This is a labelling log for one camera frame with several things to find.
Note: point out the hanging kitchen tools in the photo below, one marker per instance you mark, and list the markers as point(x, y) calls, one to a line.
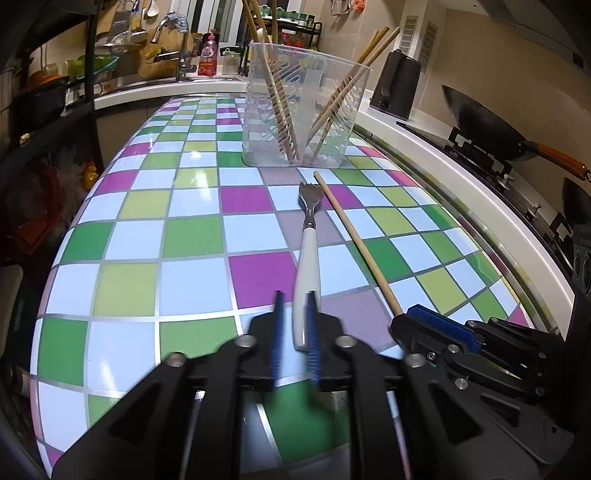
point(346, 5)

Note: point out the yellow toy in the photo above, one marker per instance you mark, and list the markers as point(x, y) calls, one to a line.
point(91, 175)

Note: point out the red dish soap bottle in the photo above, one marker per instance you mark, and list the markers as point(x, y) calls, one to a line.
point(207, 53)

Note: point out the green plastic basin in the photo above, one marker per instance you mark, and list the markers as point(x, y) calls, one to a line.
point(92, 67)

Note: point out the bunch of wooden chopsticks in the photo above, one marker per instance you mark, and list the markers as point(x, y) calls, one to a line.
point(369, 55)

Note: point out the black electric kettle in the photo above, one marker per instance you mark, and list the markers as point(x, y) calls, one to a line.
point(397, 87)

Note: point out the green-lid plastic container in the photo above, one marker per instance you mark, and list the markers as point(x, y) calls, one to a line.
point(231, 60)

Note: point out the row of spice jars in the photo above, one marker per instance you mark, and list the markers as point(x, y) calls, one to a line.
point(291, 14)

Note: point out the black pan support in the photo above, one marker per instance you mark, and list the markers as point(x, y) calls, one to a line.
point(480, 159)

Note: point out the range hood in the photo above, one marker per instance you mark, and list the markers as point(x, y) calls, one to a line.
point(535, 23)

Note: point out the grey scrubber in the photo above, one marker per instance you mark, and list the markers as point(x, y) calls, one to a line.
point(179, 22)

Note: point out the clear plastic utensil container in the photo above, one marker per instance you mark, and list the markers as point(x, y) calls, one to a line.
point(307, 92)

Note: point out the white wall vent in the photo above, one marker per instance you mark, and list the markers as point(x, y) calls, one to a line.
point(428, 40)
point(409, 34)

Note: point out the black stove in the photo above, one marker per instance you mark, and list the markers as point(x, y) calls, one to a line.
point(531, 217)

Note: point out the single wooden chopstick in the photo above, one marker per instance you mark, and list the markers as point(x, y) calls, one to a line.
point(358, 242)

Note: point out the red bag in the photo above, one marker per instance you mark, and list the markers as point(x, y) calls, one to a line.
point(39, 203)

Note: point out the black pan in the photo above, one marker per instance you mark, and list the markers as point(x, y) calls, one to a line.
point(577, 203)

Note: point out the black spice rack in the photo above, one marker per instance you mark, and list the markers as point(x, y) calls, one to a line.
point(295, 37)

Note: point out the black pot with orange lid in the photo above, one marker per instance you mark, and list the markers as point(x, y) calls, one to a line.
point(41, 99)

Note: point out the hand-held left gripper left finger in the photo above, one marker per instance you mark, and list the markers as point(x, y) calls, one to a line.
point(277, 337)

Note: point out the metal grater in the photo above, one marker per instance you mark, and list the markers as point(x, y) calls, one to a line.
point(122, 16)

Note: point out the wooden cutting board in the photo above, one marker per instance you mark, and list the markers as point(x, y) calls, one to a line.
point(159, 69)

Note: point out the window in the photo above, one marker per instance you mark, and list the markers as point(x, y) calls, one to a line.
point(207, 16)

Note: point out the metal faucet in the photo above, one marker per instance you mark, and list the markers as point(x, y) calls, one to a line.
point(183, 50)

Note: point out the black shelf rack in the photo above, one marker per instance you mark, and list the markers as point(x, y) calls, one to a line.
point(97, 134)

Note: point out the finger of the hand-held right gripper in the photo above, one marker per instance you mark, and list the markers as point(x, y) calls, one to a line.
point(415, 341)
point(438, 323)

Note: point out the checkered table cover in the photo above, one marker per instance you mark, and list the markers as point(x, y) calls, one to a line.
point(194, 286)

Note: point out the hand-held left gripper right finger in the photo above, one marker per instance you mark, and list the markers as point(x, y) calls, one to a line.
point(313, 341)

